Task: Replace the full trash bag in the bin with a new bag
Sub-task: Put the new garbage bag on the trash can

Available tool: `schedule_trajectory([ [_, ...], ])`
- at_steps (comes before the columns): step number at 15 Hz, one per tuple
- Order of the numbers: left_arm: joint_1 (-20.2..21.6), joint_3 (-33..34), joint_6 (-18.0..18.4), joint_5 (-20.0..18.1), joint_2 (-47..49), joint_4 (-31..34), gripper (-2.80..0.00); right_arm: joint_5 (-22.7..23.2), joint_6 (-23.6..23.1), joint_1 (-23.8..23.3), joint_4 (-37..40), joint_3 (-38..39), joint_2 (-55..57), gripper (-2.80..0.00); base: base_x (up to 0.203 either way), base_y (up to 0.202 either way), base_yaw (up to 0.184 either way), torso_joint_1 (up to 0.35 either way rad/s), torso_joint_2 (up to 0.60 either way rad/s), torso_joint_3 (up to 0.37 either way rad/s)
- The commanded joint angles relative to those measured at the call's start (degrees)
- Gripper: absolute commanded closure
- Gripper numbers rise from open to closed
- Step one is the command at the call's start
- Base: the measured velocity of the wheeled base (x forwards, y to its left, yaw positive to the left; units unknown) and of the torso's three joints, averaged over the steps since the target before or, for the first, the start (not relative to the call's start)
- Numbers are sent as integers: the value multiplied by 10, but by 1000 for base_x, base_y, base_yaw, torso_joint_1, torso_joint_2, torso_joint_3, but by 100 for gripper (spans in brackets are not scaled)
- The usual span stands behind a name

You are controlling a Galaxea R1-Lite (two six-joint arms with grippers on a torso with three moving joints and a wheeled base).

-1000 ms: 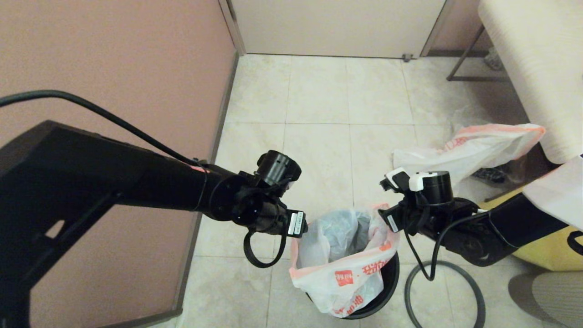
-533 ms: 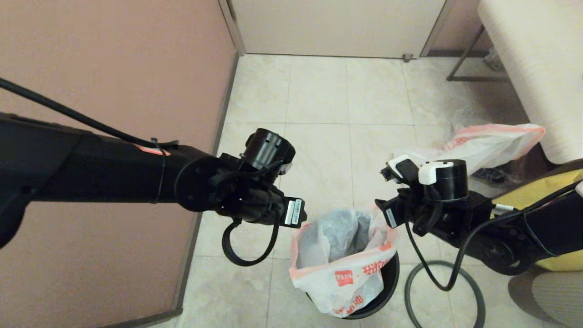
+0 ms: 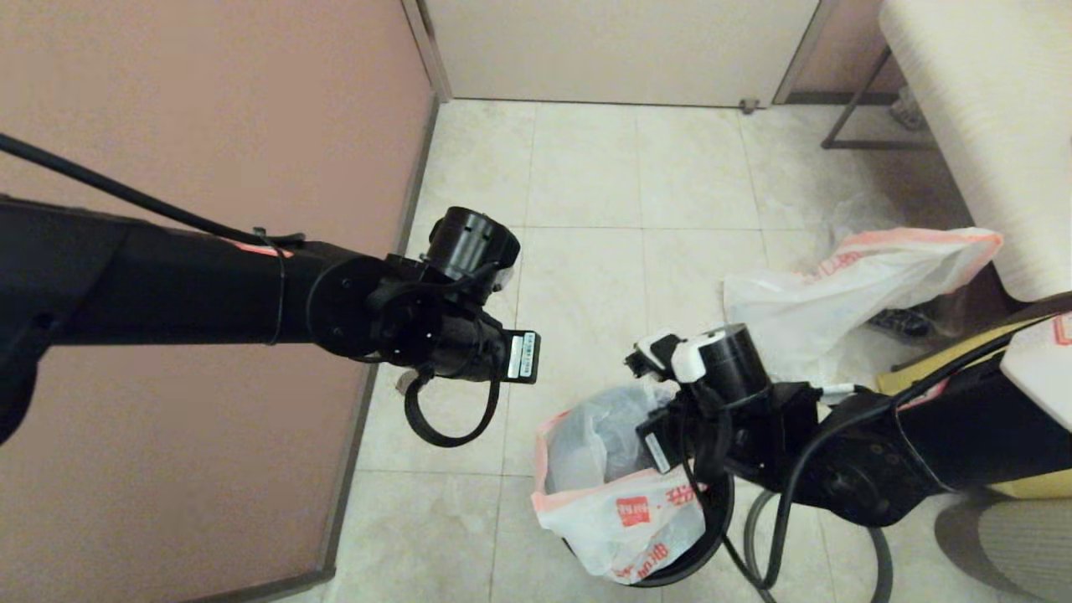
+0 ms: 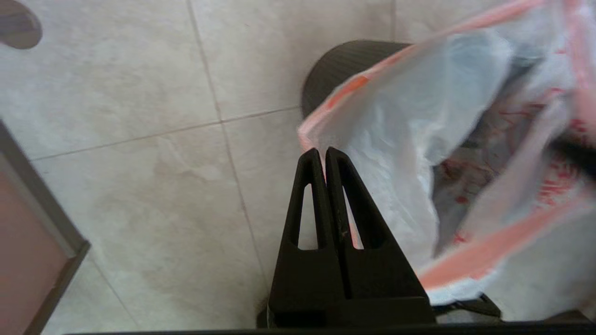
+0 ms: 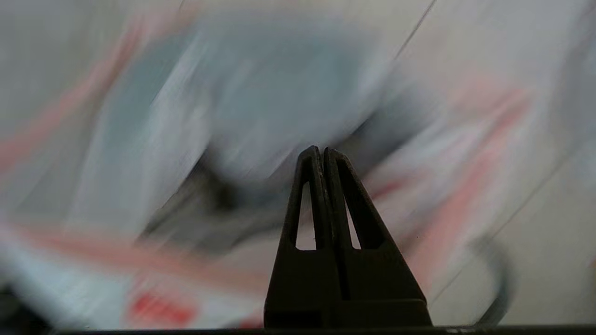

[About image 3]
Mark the clear bag with dark contents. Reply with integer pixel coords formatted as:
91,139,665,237
867,285,964,340

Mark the black left camera cable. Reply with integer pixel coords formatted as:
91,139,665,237
405,368,503,447

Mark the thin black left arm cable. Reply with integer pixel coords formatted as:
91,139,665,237
0,134,307,248

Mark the dark grey baseboard strip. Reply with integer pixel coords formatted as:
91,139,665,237
180,96,442,603

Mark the yellow fabric bag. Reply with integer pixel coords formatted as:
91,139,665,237
875,317,1072,501

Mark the white bag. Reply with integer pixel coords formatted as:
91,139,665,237
722,228,1002,382

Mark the dark metal table frame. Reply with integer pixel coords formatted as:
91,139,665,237
821,46,937,152

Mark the small clear plastic wrapper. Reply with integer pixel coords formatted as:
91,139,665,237
888,86,924,132

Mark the grey ribbed round pad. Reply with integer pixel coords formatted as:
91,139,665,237
932,494,1072,603

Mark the white plastic bag liner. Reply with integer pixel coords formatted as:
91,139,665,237
532,381,713,585

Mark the black round trash bin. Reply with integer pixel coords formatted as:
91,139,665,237
559,469,736,589

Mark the thin black camera cable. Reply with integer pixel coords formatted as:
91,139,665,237
678,322,1035,603

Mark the grey bin rim ring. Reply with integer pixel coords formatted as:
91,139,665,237
744,490,894,603

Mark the white door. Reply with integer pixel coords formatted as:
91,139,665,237
416,0,822,109

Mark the grey door frame post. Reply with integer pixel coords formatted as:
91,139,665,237
769,0,838,106
400,0,455,103

